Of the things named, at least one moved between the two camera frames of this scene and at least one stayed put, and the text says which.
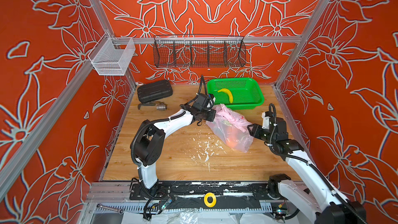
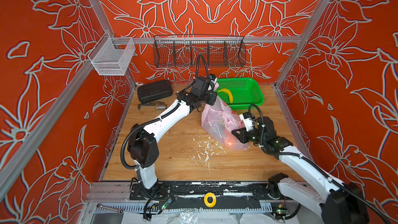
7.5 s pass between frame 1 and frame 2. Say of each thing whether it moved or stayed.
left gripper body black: moved
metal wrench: stayed
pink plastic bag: stayed
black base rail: stayed
